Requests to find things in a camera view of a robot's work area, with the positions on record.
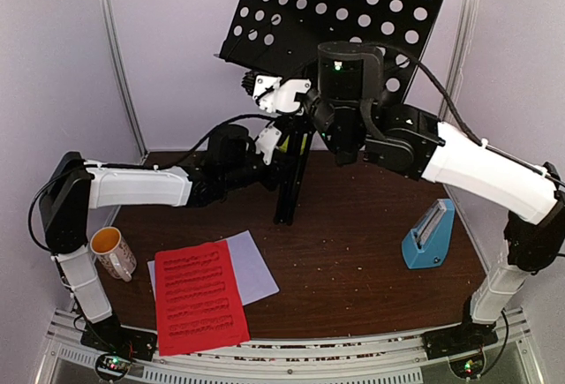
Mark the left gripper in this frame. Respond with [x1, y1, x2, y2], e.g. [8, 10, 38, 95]
[222, 142, 295, 192]

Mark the black music stand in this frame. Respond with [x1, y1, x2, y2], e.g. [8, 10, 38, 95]
[219, 0, 443, 223]

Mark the red sheet music paper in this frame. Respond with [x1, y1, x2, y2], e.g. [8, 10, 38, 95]
[154, 241, 250, 357]

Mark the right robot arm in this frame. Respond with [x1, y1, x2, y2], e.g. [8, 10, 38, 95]
[305, 41, 564, 350]

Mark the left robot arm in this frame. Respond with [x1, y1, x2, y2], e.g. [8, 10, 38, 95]
[30, 122, 283, 352]

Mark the lavender paper sheet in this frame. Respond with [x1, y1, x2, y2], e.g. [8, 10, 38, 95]
[147, 230, 279, 306]

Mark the blue metronome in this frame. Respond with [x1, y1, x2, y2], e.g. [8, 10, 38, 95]
[402, 199, 456, 270]

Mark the patterned white mug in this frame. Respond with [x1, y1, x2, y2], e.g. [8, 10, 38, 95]
[89, 227, 137, 282]

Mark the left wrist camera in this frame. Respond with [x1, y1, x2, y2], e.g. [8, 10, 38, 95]
[255, 124, 282, 165]

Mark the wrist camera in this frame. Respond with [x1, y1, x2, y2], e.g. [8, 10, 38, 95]
[255, 124, 282, 165]
[241, 71, 312, 115]

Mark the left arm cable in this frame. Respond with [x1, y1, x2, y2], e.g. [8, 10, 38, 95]
[28, 113, 266, 252]

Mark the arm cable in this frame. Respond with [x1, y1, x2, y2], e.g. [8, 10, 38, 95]
[365, 43, 565, 191]
[28, 113, 266, 252]

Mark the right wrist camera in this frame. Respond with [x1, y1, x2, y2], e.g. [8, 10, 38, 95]
[241, 71, 312, 115]

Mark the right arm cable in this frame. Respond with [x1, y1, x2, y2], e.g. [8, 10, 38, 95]
[365, 43, 565, 191]

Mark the right aluminium frame post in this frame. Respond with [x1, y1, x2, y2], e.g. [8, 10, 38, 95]
[426, 0, 479, 126]

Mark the aluminium frame post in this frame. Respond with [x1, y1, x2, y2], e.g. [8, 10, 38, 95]
[99, 0, 148, 158]
[426, 0, 479, 126]

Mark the front aluminium rail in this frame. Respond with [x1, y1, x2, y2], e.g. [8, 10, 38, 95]
[35, 310, 544, 383]

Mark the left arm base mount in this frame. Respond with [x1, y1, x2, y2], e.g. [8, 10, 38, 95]
[80, 328, 157, 383]

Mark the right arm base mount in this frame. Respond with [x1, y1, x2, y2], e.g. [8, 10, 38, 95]
[422, 322, 498, 380]

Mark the left aluminium frame post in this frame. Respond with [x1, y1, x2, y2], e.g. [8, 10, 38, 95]
[99, 0, 148, 158]

